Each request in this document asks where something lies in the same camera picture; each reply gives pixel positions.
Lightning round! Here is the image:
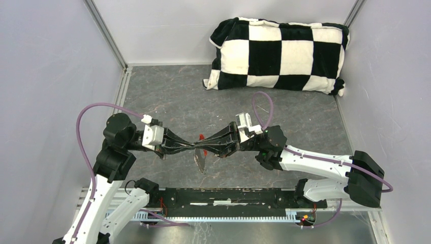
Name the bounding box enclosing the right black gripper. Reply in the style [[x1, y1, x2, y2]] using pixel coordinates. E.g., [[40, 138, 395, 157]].
[[193, 122, 263, 159]]

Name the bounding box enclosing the red grey keyring holder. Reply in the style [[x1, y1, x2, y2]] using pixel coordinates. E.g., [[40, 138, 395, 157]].
[[194, 147, 208, 174]]

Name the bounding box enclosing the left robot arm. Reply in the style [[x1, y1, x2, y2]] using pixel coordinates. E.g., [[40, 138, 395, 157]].
[[53, 111, 196, 243]]

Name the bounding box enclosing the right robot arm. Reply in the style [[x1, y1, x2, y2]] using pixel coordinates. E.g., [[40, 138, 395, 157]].
[[194, 122, 392, 208]]

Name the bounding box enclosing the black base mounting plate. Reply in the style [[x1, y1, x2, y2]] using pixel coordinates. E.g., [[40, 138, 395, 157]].
[[145, 188, 328, 218]]

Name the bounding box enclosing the black white checkered pillow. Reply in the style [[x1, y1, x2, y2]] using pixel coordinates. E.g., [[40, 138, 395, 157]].
[[203, 17, 350, 96]]

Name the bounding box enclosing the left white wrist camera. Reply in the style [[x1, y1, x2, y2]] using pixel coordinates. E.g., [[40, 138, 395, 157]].
[[141, 114, 165, 149]]

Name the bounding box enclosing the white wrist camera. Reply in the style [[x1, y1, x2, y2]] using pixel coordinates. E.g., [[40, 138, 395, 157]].
[[235, 112, 263, 143], [141, 114, 165, 149]]

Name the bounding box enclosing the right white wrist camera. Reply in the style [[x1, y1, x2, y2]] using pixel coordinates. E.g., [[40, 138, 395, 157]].
[[235, 112, 263, 143]]

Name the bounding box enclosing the blue white cable duct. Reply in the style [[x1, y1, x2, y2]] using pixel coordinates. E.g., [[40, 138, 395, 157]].
[[119, 209, 317, 223]]

